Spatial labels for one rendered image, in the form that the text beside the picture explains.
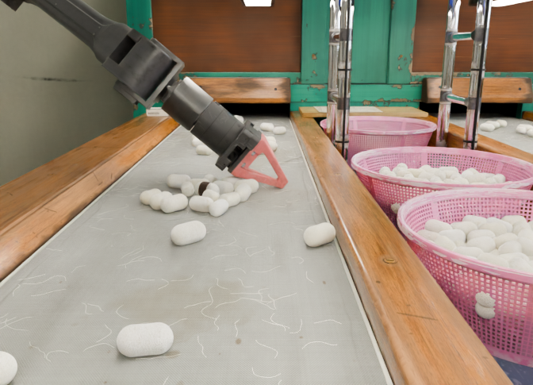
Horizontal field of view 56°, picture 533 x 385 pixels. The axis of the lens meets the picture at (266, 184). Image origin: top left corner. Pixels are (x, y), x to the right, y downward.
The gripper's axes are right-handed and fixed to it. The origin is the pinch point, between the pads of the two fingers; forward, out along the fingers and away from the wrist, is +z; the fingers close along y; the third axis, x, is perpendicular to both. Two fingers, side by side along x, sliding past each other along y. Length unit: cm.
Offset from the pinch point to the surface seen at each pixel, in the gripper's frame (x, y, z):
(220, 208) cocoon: 4.8, -13.6, -5.9
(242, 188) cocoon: 2.7, -7.4, -4.6
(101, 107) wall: 52, 152, -53
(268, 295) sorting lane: 2.1, -33.4, -0.9
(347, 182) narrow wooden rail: -6.6, -6.7, 5.5
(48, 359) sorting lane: 11.3, -42.1, -11.6
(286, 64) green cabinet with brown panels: -14, 79, -6
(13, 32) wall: 49, 149, -98
